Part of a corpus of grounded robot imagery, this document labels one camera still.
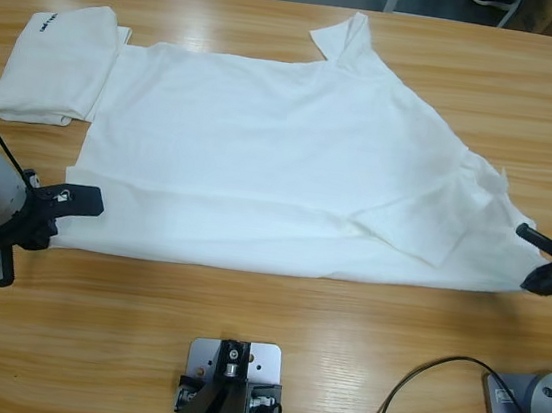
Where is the white t-shirt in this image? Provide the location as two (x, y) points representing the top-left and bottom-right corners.
(55, 0), (552, 310)
(0, 0), (136, 136)

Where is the folded white T-shirt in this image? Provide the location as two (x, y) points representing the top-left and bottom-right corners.
(0, 0), (136, 136)

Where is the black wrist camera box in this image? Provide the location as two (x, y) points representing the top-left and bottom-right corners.
(32, 179), (108, 225)

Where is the long looped black cable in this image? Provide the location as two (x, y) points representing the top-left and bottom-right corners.
(364, 345), (547, 413)

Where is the white block with dark post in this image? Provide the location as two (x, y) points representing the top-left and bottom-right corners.
(159, 331), (290, 413)

